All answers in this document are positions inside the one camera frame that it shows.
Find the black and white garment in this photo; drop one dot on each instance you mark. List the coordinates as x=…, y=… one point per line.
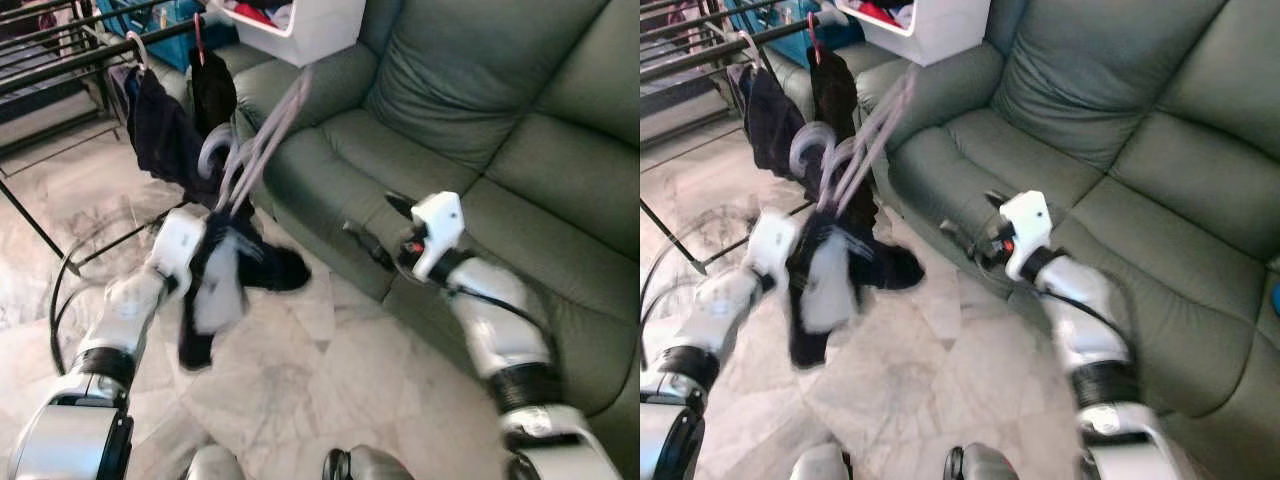
x=830, y=290
x=225, y=290

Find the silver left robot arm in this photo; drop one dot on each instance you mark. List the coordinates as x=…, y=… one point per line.
x=120, y=320
x=730, y=310

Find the red plastic hanger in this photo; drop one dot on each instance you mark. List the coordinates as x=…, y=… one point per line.
x=814, y=40
x=199, y=45

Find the pale pink plastic hanger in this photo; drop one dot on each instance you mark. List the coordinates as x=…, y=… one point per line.
x=140, y=45
x=752, y=40

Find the green leather sofa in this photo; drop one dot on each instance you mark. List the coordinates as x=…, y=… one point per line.
x=1130, y=150
x=520, y=150

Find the white storage box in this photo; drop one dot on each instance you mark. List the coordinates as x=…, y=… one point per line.
x=950, y=35
x=320, y=30

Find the red cloth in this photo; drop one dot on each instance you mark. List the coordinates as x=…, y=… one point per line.
x=890, y=12
x=255, y=14

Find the dark navy garment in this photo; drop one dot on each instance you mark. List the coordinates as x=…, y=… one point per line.
x=160, y=140
x=775, y=130

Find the blue object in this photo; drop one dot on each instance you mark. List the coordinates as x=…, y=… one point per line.
x=1275, y=300

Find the dark blue mattress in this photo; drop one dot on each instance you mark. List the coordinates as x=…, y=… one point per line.
x=35, y=95
x=665, y=100

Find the blue bag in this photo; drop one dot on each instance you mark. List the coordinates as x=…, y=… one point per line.
x=150, y=20
x=775, y=18

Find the pink patterned cloth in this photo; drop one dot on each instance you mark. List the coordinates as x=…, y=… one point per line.
x=50, y=12
x=680, y=10

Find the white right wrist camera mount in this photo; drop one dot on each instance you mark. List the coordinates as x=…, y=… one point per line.
x=440, y=225
x=1028, y=225

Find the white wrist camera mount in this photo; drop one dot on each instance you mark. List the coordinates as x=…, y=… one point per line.
x=440, y=225
x=178, y=240
x=1028, y=225
x=777, y=240

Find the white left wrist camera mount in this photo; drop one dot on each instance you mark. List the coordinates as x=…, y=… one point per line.
x=777, y=240
x=178, y=240

